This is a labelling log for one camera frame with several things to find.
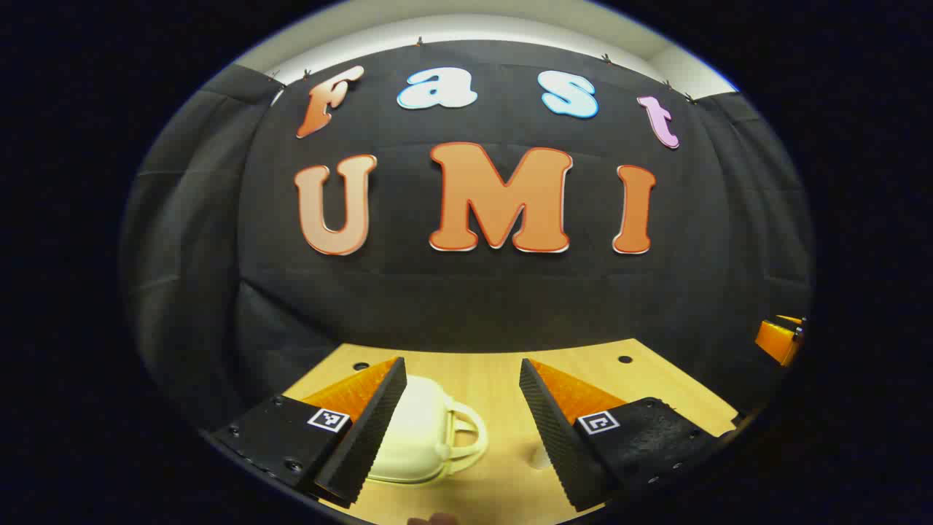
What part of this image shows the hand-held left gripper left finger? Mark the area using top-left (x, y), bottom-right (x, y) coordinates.
top-left (211, 356), bottom-right (407, 509)

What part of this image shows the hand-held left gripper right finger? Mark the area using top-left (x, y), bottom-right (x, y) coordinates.
top-left (519, 357), bottom-right (737, 513)

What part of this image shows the pale yellow suitcase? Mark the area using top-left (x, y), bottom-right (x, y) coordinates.
top-left (367, 376), bottom-right (488, 487)

